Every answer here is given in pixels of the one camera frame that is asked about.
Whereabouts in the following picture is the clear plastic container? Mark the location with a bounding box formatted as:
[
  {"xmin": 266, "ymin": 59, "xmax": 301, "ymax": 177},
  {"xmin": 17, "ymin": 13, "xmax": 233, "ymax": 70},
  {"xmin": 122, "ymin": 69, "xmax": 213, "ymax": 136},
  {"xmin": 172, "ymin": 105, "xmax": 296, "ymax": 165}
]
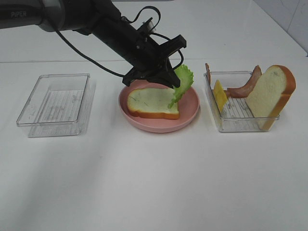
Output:
[
  {"xmin": 16, "ymin": 74, "xmax": 96, "ymax": 138},
  {"xmin": 204, "ymin": 71, "xmax": 280, "ymax": 132}
]

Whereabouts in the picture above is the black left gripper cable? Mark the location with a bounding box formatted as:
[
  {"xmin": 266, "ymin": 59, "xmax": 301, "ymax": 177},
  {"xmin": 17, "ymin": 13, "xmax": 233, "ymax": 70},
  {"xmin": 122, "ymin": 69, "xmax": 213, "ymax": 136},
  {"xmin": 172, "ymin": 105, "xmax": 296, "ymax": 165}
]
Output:
[{"xmin": 54, "ymin": 6, "xmax": 185, "ymax": 78}]

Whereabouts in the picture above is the pink round plate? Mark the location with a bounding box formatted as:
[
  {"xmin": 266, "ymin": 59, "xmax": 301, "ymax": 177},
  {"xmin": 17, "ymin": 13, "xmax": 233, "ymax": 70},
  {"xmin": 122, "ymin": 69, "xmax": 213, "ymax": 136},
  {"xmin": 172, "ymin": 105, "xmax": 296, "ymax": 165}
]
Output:
[{"xmin": 118, "ymin": 80, "xmax": 200, "ymax": 133}]

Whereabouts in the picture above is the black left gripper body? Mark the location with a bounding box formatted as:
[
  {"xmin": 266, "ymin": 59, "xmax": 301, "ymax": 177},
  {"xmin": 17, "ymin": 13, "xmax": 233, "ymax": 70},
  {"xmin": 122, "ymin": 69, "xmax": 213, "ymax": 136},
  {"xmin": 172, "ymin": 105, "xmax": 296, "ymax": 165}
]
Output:
[{"xmin": 122, "ymin": 35, "xmax": 186, "ymax": 86}]

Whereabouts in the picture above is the green lettuce leaf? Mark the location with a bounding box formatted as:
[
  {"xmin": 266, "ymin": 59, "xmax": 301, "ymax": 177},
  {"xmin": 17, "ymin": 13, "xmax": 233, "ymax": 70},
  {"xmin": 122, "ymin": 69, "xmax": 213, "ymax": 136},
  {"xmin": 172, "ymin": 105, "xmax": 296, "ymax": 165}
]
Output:
[{"xmin": 168, "ymin": 64, "xmax": 194, "ymax": 108}]

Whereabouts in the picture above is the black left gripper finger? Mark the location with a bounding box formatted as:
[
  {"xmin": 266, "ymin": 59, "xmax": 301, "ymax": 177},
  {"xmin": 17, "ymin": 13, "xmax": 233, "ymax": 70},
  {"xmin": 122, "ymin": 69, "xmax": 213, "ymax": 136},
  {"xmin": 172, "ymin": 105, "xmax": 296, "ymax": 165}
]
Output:
[{"xmin": 146, "ymin": 60, "xmax": 180, "ymax": 88}]

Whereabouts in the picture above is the curved bacon strip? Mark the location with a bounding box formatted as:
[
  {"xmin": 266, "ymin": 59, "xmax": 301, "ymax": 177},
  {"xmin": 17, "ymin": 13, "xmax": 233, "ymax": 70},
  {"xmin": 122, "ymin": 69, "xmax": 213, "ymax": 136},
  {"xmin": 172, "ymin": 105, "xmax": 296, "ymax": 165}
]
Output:
[{"xmin": 225, "ymin": 65, "xmax": 262, "ymax": 98}]

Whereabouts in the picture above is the yellow cheese slice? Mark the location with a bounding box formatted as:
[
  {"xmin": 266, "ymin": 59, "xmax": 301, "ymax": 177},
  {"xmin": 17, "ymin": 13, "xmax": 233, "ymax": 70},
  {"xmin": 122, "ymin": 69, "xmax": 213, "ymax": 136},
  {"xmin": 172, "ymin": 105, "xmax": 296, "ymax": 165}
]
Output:
[{"xmin": 213, "ymin": 80, "xmax": 228, "ymax": 112}]

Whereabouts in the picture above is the bread slice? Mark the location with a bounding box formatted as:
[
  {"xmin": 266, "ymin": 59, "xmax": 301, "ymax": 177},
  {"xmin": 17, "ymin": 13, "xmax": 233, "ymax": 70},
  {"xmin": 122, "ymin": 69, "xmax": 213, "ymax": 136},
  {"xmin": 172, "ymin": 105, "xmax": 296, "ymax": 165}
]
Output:
[
  {"xmin": 127, "ymin": 88, "xmax": 180, "ymax": 120},
  {"xmin": 245, "ymin": 65, "xmax": 296, "ymax": 130}
]

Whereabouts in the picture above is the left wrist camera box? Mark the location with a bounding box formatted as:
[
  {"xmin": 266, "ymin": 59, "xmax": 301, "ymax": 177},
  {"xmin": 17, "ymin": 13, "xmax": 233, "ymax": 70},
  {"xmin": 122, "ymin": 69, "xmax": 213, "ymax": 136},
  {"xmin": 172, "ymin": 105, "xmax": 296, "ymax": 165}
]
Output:
[{"xmin": 137, "ymin": 17, "xmax": 156, "ymax": 37}]

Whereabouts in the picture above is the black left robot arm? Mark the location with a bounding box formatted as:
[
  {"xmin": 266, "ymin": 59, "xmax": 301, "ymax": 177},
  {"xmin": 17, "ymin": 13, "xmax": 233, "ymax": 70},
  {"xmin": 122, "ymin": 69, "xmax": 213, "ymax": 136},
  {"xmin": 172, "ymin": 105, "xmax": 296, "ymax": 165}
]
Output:
[{"xmin": 0, "ymin": 0, "xmax": 186, "ymax": 88}]

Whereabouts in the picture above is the left clear plastic container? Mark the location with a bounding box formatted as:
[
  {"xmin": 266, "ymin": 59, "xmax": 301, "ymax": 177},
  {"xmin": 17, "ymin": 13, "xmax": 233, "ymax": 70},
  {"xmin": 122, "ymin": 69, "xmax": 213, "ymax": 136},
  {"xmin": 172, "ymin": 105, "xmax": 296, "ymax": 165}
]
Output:
[{"xmin": 16, "ymin": 74, "xmax": 96, "ymax": 138}]

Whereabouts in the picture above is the right clear plastic container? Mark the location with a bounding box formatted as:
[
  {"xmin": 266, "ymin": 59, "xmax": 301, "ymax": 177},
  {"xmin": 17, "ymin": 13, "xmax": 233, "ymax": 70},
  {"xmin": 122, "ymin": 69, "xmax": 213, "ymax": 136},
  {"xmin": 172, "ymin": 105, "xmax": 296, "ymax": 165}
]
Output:
[{"xmin": 204, "ymin": 71, "xmax": 280, "ymax": 132}]

